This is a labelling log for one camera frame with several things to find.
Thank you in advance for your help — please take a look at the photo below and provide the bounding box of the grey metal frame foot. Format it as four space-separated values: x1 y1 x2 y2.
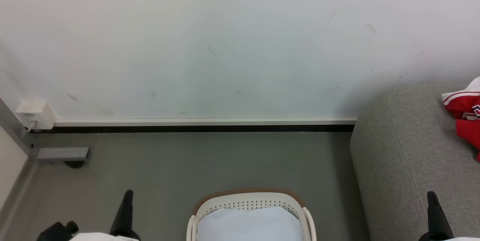
0 98 90 230

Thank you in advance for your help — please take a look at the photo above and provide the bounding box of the white wall socket box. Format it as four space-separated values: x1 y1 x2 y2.
16 100 57 131

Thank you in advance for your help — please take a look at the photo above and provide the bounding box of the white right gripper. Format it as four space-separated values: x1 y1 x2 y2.
419 191 480 241

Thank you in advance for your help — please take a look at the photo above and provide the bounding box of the beige perforated plastic laundry basket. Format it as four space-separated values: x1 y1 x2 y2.
186 188 317 241

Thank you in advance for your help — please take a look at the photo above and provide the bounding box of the grey fabric sofa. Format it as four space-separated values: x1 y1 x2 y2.
350 85 480 241

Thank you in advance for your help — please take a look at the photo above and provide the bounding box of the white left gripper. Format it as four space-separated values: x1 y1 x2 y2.
69 190 140 241

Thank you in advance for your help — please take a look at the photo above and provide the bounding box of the red and white jersey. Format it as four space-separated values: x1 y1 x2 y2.
441 77 480 162

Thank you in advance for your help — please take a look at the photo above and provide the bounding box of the white baseboard strip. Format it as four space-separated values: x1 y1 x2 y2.
54 117 357 127

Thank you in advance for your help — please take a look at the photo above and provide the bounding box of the white partition panel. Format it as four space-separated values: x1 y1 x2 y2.
0 125 29 211

